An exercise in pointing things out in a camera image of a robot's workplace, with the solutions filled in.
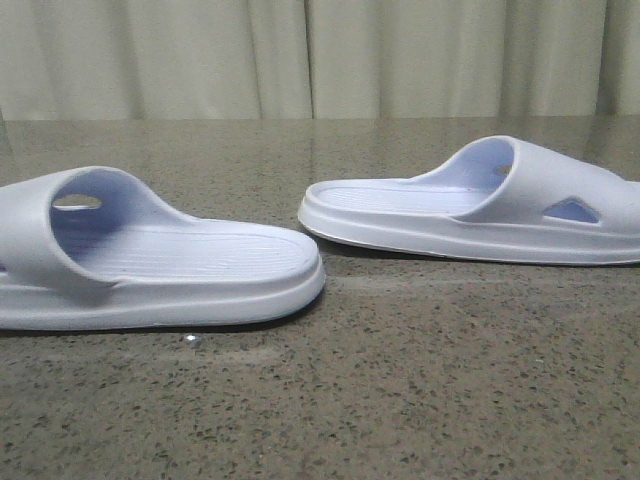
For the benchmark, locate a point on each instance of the light blue slipper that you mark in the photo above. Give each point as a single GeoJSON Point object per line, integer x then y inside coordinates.
{"type": "Point", "coordinates": [498, 198]}
{"type": "Point", "coordinates": [94, 248]}

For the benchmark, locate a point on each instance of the pale green curtain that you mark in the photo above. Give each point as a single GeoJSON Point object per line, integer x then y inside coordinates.
{"type": "Point", "coordinates": [98, 60]}

